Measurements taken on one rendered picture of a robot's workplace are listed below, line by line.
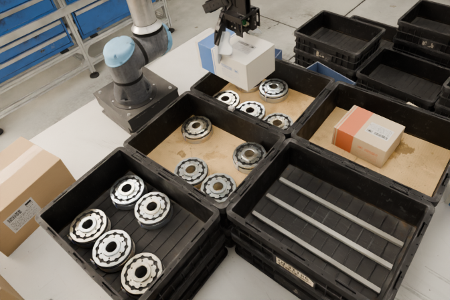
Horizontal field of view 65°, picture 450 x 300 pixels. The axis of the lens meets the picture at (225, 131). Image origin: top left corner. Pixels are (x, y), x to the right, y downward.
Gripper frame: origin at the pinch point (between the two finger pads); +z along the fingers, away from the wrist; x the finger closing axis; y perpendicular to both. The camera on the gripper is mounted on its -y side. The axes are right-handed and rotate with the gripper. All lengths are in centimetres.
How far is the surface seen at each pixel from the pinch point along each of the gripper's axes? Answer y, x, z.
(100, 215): -3, -54, 25
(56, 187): -31, -58, 33
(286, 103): 7.5, 15.5, 27.7
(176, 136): -11.8, -19.8, 27.9
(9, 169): -42, -65, 25
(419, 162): 53, 18, 27
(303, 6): -117, 206, 111
